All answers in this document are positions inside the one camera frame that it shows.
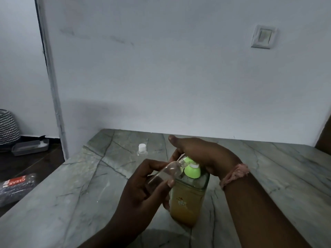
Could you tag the person's left hand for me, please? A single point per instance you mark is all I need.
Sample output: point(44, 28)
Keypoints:
point(134, 196)

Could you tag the person's right hand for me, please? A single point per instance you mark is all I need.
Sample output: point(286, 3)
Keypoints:
point(204, 152)

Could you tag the person's right thumb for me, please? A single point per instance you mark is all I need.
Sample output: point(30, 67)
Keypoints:
point(175, 140)

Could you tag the person's left thumb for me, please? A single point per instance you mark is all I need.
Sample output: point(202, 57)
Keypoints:
point(165, 188)

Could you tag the small clear plastic bottle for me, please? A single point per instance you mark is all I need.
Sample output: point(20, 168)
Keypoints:
point(168, 173)

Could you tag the large bottle with yellow liquid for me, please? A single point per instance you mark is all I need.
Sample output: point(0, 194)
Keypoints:
point(188, 201)

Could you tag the person's left forearm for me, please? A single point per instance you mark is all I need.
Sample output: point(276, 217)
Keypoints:
point(116, 236)

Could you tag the person's right forearm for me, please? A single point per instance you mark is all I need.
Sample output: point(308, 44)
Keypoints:
point(258, 214)

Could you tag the green bottle cap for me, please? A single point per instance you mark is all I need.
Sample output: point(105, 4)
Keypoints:
point(192, 170)

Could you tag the small white bottle cap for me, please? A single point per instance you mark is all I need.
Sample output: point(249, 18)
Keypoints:
point(142, 149)

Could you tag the pink wristband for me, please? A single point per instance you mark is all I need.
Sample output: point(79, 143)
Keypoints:
point(234, 175)

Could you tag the grey plastic tray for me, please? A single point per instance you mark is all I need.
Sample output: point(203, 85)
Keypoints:
point(29, 147)

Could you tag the dark brown object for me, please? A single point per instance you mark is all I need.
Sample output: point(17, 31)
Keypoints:
point(324, 142)

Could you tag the plastic package with red label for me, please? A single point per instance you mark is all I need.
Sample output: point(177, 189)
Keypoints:
point(15, 189)

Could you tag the zigzag patterned basket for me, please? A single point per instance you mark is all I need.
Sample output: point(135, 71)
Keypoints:
point(7, 127)

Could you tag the white wall switch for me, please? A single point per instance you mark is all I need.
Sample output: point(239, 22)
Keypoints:
point(264, 36)

